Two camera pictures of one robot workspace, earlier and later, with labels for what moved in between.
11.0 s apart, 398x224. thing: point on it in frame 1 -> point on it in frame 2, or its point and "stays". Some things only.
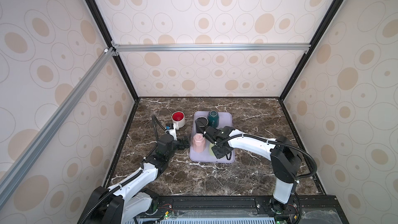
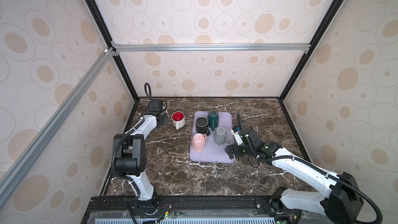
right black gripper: x=218 y=155 -> x=235 y=148
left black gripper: x=182 y=147 -> x=164 y=114
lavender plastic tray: x=225 y=119 stays
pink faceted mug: x=198 y=143 stays
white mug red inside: x=178 y=117 stays
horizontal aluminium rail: x=302 y=47 stays
